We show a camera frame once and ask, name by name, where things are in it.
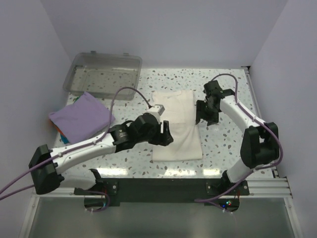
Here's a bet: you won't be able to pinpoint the white Coca-Cola t-shirt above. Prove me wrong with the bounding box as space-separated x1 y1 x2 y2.
152 90 203 162

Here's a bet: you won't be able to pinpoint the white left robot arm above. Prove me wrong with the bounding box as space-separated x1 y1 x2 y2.
29 105 173 195

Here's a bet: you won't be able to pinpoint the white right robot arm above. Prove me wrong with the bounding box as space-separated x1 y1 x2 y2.
196 80 280 188

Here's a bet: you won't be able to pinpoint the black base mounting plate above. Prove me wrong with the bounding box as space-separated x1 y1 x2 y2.
73 176 250 211

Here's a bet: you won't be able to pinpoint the folded purple t-shirt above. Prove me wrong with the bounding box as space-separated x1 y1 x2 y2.
49 92 115 144

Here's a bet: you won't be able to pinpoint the clear plastic storage bin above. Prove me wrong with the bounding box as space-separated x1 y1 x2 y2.
63 51 142 99

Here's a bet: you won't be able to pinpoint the folded orange and teal clothes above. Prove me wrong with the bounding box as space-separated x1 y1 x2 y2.
48 119 69 144

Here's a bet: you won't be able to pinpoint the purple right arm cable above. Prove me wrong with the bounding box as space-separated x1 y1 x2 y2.
194 73 284 206

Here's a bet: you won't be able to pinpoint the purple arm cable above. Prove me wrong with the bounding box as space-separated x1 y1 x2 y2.
0 86 152 213
194 73 284 206

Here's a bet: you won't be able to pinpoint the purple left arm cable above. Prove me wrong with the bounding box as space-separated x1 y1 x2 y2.
0 86 152 213

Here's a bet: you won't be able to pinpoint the aluminium right side rail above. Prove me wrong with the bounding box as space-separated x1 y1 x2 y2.
241 66 282 178

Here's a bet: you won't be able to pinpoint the aluminium rail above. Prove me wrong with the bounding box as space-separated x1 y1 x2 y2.
32 178 293 198
241 66 282 178

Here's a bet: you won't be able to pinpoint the aluminium front rail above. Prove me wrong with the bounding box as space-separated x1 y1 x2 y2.
32 178 293 198

